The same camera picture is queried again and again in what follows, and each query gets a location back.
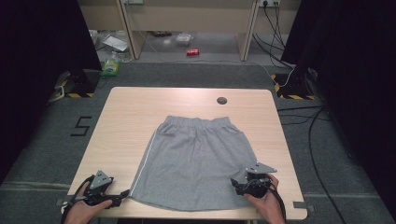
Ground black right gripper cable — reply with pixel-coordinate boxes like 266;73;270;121
266;182;288;224

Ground grey plastic sheet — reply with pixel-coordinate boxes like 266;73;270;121
102;34;130;53

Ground clear plastic container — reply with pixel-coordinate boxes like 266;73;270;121
175;33;193;47

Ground black stand base hazard tape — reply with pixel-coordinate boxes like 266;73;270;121
54;68;103;99
270;72;318;101

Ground black socket cables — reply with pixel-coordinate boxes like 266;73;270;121
251;2;295;70

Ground person's right hand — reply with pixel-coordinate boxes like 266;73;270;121
243;173;286;224

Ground black curtain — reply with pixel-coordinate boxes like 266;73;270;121
0;0;104;185
280;0;396;216

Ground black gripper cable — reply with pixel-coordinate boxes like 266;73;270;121
60;175;95;224
266;182;288;224

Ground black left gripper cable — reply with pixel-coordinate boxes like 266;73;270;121
60;175;95;224

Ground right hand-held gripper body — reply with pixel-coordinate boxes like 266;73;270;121
236;161;278;199

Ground green wet wipes packet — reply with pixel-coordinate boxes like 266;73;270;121
100;50;122;77

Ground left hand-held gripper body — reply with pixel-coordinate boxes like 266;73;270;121
81;170;123;209

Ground white floor cable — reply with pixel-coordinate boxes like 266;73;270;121
248;60;296;89

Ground black floor cables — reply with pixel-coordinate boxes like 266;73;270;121
276;105;347;224

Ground grey shorts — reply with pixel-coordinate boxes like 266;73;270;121
128;115;260;213

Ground white strap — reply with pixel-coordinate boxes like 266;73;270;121
48;85;66;104

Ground person's left hand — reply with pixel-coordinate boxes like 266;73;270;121
63;182;114;224

